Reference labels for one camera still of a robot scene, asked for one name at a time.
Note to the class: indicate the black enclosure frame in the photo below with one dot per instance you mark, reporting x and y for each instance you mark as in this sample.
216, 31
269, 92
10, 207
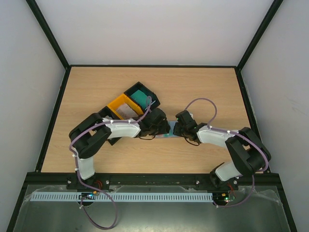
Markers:
266, 178

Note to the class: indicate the white pink card stack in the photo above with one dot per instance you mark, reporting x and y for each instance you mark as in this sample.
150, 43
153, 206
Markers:
125, 111

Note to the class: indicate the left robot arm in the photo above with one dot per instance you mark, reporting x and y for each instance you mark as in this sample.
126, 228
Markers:
88, 137

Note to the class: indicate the grey slotted cable duct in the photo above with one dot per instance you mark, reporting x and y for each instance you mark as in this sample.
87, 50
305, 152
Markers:
122, 197

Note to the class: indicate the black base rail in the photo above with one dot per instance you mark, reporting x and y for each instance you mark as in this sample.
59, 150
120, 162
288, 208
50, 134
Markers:
108, 181

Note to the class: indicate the yellow bin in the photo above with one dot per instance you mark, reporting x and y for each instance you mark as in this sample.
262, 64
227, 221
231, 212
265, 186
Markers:
123, 98

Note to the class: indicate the teal card stack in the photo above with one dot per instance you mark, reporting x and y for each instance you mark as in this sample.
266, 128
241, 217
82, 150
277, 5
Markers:
141, 99

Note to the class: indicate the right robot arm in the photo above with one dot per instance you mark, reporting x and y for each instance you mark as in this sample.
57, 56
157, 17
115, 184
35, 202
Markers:
248, 153

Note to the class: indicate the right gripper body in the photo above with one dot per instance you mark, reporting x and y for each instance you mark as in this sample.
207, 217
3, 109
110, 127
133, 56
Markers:
176, 128

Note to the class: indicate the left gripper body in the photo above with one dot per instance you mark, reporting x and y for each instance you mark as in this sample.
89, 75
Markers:
162, 130

